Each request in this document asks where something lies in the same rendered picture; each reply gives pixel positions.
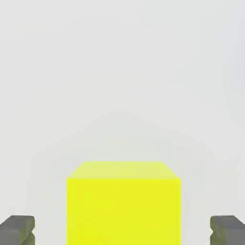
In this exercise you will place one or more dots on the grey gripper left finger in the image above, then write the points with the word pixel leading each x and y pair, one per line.
pixel 16 230

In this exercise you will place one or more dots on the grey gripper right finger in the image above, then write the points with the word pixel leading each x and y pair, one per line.
pixel 227 230

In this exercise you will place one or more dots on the small yellow cube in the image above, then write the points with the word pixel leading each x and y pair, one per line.
pixel 124 208

